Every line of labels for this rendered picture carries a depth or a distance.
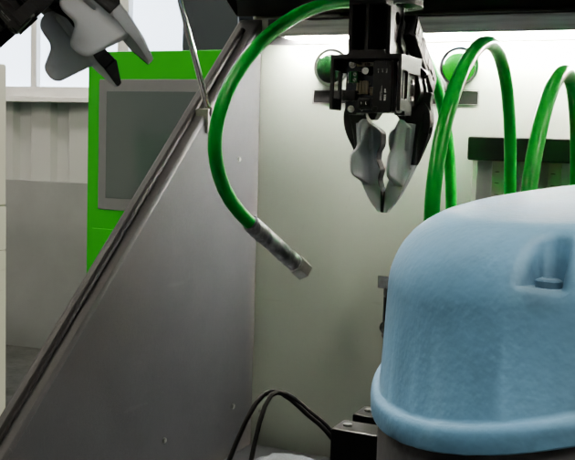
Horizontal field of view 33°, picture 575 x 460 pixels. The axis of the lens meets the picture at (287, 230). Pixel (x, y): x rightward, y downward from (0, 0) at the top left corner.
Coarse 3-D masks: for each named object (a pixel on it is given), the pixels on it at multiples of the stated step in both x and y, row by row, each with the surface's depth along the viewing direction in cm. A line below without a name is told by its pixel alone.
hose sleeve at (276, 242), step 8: (256, 224) 96; (264, 224) 97; (248, 232) 96; (256, 232) 96; (264, 232) 97; (272, 232) 98; (256, 240) 97; (264, 240) 97; (272, 240) 98; (280, 240) 99; (272, 248) 98; (280, 248) 98; (288, 248) 99; (280, 256) 99; (288, 256) 99; (296, 256) 100; (288, 264) 100; (296, 264) 100
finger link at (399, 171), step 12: (396, 132) 92; (408, 132) 94; (396, 144) 92; (408, 144) 94; (396, 156) 92; (408, 156) 94; (396, 168) 93; (408, 168) 94; (396, 180) 93; (408, 180) 95; (384, 192) 96; (396, 192) 95; (384, 204) 96
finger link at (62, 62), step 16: (48, 16) 89; (64, 16) 89; (48, 32) 89; (64, 32) 90; (64, 48) 90; (48, 64) 89; (64, 64) 90; (80, 64) 91; (96, 64) 92; (112, 64) 92; (112, 80) 92
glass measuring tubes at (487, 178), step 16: (480, 144) 121; (496, 144) 120; (560, 144) 116; (480, 160) 121; (496, 160) 120; (544, 160) 117; (560, 160) 117; (480, 176) 122; (496, 176) 123; (544, 176) 118; (560, 176) 119; (480, 192) 122; (496, 192) 123
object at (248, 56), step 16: (320, 0) 100; (336, 0) 101; (288, 16) 97; (304, 16) 98; (272, 32) 95; (256, 48) 94; (240, 64) 93; (240, 80) 93; (224, 96) 92; (224, 112) 92; (208, 144) 92; (448, 144) 116; (448, 160) 117; (224, 176) 93; (448, 176) 117; (224, 192) 93; (448, 192) 118; (240, 208) 95
